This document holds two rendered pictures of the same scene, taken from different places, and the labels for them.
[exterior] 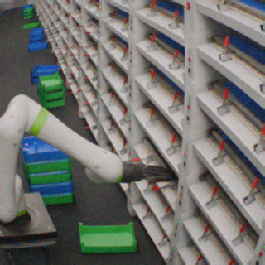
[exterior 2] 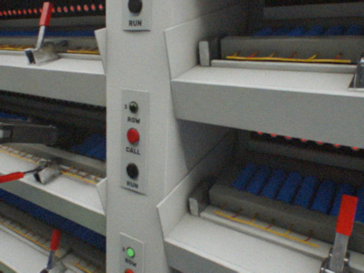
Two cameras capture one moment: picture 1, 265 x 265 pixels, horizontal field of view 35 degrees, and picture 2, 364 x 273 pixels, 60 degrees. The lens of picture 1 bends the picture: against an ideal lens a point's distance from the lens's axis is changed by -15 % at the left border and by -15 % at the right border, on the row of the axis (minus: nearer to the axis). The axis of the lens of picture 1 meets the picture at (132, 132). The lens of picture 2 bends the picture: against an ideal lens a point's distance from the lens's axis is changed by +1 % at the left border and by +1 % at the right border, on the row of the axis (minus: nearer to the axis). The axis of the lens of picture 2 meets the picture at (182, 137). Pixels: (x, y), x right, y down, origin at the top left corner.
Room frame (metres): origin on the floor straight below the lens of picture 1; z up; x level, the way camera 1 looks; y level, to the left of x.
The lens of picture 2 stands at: (1.23, -0.01, 0.67)
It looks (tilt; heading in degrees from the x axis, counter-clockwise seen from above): 13 degrees down; 320
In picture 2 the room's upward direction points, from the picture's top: 3 degrees clockwise
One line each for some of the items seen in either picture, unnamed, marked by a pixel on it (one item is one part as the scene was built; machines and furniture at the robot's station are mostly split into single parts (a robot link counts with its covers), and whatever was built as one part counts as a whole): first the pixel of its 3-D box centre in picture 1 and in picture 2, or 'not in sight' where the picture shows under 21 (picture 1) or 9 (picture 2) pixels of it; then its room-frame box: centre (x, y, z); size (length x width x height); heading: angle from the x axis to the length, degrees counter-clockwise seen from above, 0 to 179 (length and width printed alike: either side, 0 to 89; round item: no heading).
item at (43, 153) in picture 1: (44, 146); not in sight; (2.34, 0.51, 0.36); 0.30 x 0.20 x 0.08; 108
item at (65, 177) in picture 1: (46, 169); not in sight; (2.34, 0.51, 0.20); 0.30 x 0.20 x 0.08; 108
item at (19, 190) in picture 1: (12, 195); not in sight; (1.58, 0.55, 0.50); 0.16 x 0.13 x 0.19; 178
